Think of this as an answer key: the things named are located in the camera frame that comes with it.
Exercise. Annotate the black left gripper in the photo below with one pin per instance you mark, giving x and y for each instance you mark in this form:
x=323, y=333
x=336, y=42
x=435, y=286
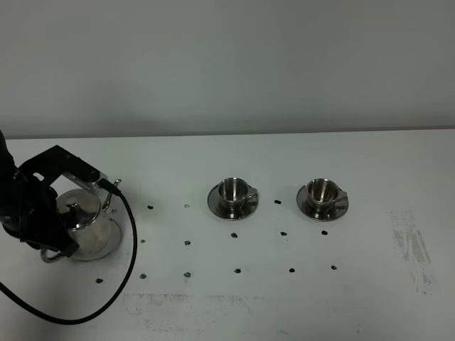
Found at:
x=40, y=225

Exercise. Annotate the stainless steel teapot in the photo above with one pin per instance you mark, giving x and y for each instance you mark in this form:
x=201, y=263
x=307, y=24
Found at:
x=80, y=208

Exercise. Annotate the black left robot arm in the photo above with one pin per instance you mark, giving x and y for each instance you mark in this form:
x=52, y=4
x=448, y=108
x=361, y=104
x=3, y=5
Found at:
x=10, y=192

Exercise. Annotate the steel teapot saucer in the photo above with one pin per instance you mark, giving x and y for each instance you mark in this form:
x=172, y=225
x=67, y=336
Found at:
x=97, y=241

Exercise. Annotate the left stainless steel teacup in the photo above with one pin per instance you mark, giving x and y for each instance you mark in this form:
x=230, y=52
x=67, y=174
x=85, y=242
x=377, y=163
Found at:
x=235, y=192

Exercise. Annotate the stainless steel teacup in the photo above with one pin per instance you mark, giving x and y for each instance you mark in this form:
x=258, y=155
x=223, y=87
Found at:
x=235, y=192
x=324, y=194

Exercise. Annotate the right stainless steel teacup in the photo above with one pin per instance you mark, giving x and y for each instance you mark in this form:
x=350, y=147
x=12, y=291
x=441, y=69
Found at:
x=324, y=194

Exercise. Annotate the left steel cup saucer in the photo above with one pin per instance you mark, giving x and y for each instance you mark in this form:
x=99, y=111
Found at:
x=214, y=204

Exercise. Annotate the steel cup saucer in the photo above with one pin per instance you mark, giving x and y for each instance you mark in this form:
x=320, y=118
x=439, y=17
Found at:
x=337, y=211
x=214, y=204

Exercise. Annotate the right steel cup saucer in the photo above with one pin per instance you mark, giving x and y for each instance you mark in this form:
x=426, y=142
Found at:
x=337, y=211

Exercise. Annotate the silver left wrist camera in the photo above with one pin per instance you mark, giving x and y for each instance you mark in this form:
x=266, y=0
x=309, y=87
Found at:
x=90, y=186

